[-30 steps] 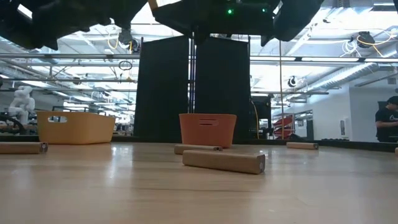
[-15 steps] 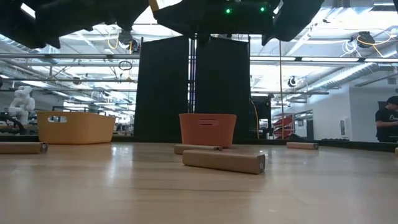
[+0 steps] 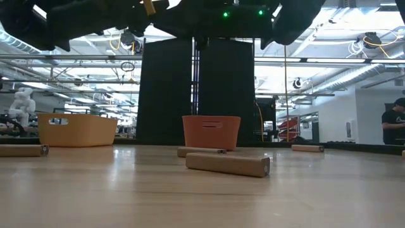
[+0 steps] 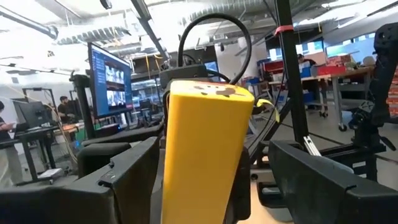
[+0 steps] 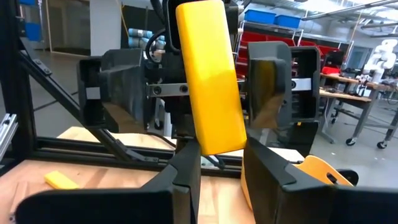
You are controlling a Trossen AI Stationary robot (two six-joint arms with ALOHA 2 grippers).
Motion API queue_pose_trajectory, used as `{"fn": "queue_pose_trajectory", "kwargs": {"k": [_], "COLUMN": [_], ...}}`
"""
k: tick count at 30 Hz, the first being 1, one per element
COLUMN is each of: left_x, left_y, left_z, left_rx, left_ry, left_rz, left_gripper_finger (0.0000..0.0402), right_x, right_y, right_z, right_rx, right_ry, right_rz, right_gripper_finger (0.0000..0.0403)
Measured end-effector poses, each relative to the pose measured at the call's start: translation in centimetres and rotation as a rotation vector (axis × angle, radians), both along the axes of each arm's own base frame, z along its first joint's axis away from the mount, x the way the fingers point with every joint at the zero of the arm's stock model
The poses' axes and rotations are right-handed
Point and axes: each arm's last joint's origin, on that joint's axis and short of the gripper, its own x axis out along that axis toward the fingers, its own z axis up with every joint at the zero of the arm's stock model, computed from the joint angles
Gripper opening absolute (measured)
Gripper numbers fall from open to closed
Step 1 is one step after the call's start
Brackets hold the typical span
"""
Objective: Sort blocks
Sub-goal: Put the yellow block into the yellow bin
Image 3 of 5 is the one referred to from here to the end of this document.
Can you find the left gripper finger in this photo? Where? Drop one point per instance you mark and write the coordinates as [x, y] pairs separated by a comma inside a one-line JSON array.
[[95, 23], [95, 8]]

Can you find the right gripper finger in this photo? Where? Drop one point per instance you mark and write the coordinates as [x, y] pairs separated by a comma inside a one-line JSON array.
[[180, 27], [180, 8]]

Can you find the yellow plastic bin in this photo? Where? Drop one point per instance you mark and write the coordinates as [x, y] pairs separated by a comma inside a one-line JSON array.
[[79, 133]]

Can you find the black folding partition screen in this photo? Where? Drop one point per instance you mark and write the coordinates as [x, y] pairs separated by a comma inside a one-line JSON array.
[[164, 95]]

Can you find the thin vertical metal pole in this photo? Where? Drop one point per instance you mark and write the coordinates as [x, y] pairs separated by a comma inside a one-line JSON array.
[[285, 95]]

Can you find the white humanoid robot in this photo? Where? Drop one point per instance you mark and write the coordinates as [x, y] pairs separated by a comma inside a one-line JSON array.
[[22, 104]]

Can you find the black cabinet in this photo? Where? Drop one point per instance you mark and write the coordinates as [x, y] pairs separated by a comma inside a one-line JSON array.
[[267, 111]]

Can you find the orange plastic bin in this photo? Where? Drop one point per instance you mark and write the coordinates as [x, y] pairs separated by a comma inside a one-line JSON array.
[[211, 133]]

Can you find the red shelf rack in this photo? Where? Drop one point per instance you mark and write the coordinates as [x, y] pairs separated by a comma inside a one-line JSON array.
[[288, 126]]

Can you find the person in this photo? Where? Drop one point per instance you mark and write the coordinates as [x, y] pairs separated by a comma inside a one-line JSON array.
[[392, 123]]

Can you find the black table frame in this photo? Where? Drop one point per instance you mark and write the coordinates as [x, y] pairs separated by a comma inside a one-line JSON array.
[[152, 141]]

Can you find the grey wall box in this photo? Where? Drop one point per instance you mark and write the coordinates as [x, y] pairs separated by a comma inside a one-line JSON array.
[[348, 130]]

